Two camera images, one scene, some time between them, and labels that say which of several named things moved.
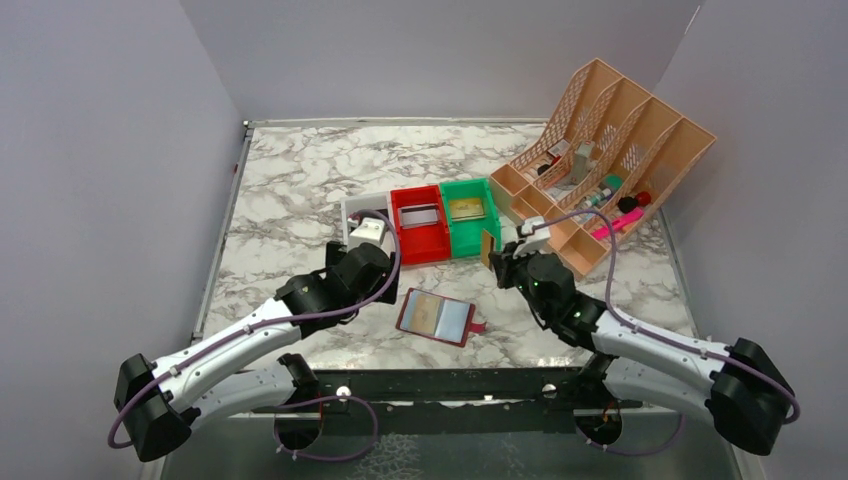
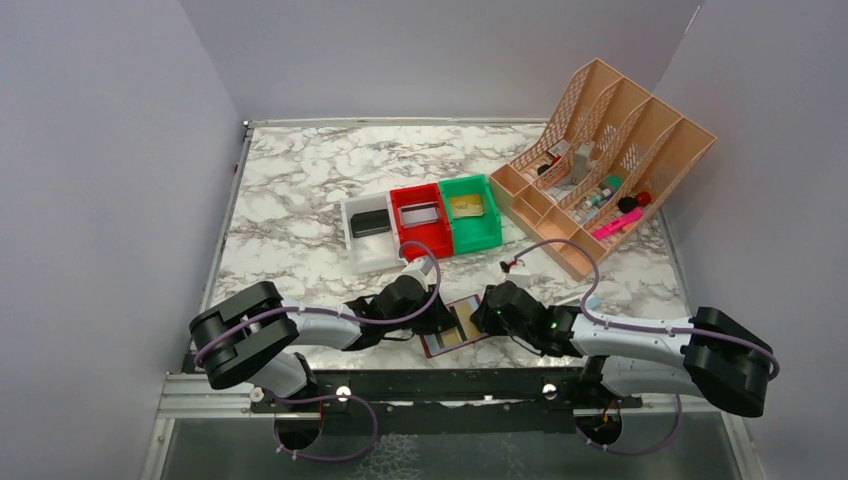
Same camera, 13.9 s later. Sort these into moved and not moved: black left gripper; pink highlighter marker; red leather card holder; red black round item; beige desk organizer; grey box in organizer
Moved: black left gripper; red leather card holder
Not moved: grey box in organizer; red black round item; beige desk organizer; pink highlighter marker
